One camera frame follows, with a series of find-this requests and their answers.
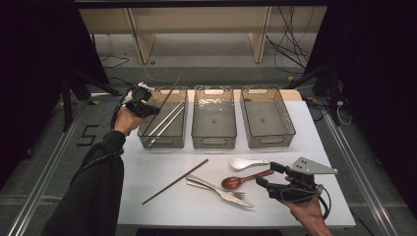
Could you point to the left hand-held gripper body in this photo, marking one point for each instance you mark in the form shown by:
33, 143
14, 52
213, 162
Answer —
137, 98

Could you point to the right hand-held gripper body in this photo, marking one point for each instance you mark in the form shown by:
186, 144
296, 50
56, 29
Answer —
295, 191

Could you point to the silver metal chopstick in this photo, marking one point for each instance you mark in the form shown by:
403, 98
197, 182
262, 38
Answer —
167, 118
167, 125

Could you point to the clear grey plastic bin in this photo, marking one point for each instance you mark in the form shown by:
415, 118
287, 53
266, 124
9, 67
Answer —
213, 121
266, 119
164, 131

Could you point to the brown wooden chopstick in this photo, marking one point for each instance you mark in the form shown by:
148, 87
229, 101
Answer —
171, 89
175, 182

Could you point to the white ceramic spoon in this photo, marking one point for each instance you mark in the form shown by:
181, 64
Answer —
241, 163

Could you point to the brown wooden spoon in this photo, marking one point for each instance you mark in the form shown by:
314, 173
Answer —
231, 183

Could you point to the silver fork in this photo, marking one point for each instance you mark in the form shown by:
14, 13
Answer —
198, 186

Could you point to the person's right hand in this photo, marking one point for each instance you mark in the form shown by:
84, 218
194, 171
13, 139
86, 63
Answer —
308, 214

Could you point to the person's left hand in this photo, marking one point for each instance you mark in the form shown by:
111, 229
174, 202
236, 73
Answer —
126, 123

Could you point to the black tripod stand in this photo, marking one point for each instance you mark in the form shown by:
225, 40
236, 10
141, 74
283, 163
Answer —
67, 105

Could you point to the white table mat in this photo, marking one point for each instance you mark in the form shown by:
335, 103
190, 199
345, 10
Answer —
196, 214

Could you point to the black metal stand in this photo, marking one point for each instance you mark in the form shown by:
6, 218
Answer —
333, 98

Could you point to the beige wooden desk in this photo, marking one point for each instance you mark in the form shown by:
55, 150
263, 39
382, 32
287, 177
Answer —
203, 19

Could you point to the black curtain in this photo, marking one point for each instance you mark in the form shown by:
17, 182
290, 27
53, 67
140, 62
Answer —
377, 65
32, 65

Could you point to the aluminium floor rail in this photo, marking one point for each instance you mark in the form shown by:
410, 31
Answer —
360, 173
42, 187

